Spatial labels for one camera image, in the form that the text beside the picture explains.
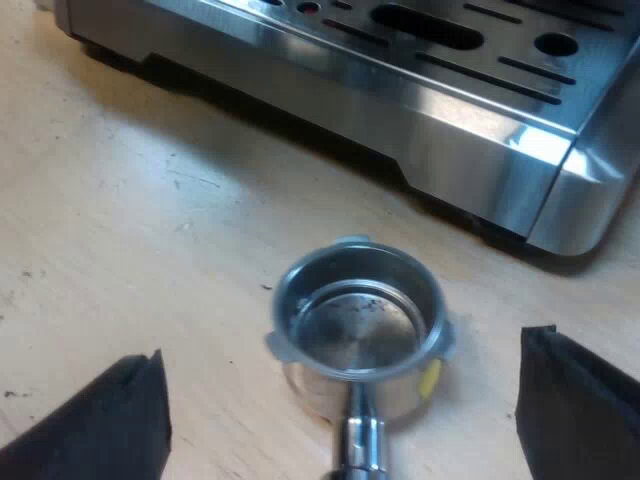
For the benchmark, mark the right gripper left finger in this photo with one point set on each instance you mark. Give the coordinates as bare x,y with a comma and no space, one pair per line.
100,425

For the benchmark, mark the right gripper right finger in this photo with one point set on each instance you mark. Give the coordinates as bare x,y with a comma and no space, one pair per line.
580,410

